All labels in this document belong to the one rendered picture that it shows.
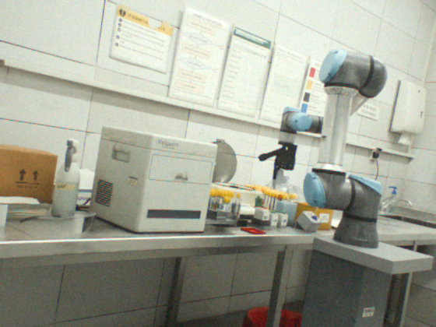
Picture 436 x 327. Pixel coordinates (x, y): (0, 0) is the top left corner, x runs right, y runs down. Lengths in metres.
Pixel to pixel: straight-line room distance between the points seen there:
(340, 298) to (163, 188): 0.70
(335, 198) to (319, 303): 0.37
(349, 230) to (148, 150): 0.74
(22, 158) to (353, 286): 1.12
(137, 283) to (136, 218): 0.94
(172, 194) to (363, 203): 0.65
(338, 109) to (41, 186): 0.99
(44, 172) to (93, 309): 0.83
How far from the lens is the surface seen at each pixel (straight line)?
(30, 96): 2.02
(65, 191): 1.63
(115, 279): 2.36
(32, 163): 1.70
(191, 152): 1.61
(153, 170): 1.52
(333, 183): 1.73
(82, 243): 1.39
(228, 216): 1.86
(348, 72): 1.78
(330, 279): 1.81
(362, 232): 1.80
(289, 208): 2.22
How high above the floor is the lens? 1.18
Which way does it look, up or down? 3 degrees down
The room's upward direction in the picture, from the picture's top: 10 degrees clockwise
